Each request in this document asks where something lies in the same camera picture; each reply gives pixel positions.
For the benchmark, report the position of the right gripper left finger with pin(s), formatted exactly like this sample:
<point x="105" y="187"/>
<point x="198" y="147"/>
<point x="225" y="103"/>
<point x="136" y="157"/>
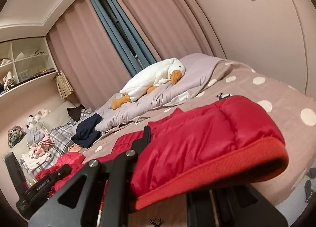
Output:
<point x="97" y="195"/>

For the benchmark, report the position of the polka dot bed sheet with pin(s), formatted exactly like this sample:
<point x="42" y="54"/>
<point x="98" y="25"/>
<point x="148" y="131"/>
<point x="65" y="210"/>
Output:
<point x="291" y="111"/>

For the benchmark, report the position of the blue curtain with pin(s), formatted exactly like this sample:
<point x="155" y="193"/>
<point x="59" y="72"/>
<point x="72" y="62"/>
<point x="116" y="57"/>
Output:
<point x="129" y="45"/>

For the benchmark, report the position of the beige pillow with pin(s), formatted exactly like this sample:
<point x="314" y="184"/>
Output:
<point x="56" y="118"/>

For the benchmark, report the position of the pleated beige lamp shade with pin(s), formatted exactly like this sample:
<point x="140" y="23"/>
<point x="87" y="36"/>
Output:
<point x="64" y="87"/>

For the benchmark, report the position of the plush toys on headboard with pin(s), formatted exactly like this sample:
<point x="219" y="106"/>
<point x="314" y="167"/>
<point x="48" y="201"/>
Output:
<point x="33" y="119"/>

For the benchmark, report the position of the navy blue garment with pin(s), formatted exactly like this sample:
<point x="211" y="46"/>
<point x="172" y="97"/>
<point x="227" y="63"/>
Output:
<point x="86" y="134"/>

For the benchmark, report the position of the white wall shelf unit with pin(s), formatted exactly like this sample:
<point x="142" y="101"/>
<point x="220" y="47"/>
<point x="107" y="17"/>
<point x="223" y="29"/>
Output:
<point x="25" y="61"/>

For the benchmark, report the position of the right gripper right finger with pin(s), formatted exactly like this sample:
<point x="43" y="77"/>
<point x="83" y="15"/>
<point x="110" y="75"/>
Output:
<point x="240" y="205"/>

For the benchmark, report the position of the pile of pink white clothes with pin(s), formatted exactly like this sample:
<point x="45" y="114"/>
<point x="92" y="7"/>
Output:
<point x="39" y="143"/>

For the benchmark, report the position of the dark brown garment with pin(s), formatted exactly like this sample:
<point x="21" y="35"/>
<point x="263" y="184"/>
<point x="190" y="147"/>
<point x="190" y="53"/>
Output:
<point x="75" y="113"/>

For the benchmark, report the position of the pink curtain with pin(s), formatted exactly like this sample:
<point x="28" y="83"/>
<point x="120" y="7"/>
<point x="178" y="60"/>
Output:
<point x="84" y="52"/>

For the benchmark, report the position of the colourful crochet bag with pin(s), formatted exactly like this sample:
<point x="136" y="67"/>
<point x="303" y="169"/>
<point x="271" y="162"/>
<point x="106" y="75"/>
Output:
<point x="15" y="135"/>

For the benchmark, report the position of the plaid blanket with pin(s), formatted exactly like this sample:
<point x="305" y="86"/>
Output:
<point x="61" y="136"/>

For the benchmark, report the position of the white goose plush toy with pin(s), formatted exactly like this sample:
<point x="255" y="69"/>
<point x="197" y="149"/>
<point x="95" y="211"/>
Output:
<point x="149" y="79"/>

